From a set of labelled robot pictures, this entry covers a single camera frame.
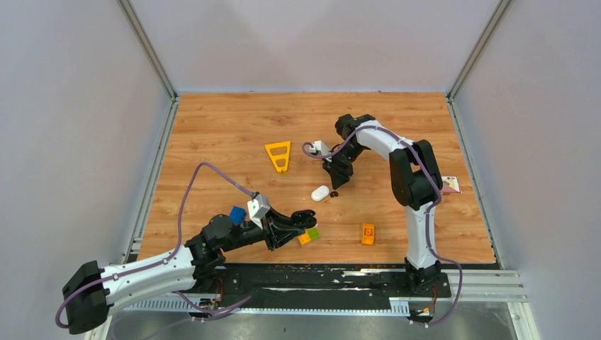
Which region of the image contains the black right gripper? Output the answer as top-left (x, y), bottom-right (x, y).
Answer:
top-left (322, 143), bottom-right (366, 190)

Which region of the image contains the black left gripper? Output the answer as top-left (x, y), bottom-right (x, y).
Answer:
top-left (221, 205), bottom-right (305, 253)

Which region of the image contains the white earbud charging case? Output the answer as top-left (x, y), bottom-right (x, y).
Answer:
top-left (310, 186), bottom-right (330, 202)

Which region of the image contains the black earbud charging case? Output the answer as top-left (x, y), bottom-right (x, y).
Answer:
top-left (291, 210), bottom-right (318, 230)

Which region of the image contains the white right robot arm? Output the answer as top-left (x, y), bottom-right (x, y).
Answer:
top-left (308, 114), bottom-right (443, 296)

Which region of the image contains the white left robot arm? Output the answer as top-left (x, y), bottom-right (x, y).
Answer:
top-left (55, 208), bottom-right (317, 335)

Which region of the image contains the orange green toy brick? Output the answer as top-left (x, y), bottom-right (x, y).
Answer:
top-left (298, 227), bottom-right (321, 245)

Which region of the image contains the blue toy brick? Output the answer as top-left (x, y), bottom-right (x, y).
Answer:
top-left (229, 206), bottom-right (247, 225)

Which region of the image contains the orange arch toy block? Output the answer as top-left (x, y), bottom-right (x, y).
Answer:
top-left (361, 223), bottom-right (375, 245)

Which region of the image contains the yellow triangular toy block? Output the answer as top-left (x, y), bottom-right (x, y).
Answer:
top-left (264, 141), bottom-right (291, 174)

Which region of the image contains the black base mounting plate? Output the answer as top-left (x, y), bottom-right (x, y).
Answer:
top-left (186, 263), bottom-right (451, 309)

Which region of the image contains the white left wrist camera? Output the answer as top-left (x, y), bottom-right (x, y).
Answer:
top-left (247, 193), bottom-right (271, 229)

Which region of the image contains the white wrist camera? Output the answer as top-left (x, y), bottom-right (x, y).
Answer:
top-left (247, 193), bottom-right (271, 229)
top-left (308, 140), bottom-right (332, 159)

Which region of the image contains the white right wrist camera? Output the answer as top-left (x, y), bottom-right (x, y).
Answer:
top-left (308, 140), bottom-right (332, 159)

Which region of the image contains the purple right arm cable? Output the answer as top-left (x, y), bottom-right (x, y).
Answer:
top-left (301, 125), bottom-right (464, 328)

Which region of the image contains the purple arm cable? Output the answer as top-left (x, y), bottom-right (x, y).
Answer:
top-left (55, 162), bottom-right (259, 329)
top-left (301, 125), bottom-right (464, 328)

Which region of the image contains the white slotted cable duct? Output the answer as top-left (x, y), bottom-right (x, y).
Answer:
top-left (125, 295), bottom-right (410, 317)

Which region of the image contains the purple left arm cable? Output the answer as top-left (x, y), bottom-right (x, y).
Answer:
top-left (55, 162), bottom-right (259, 329)

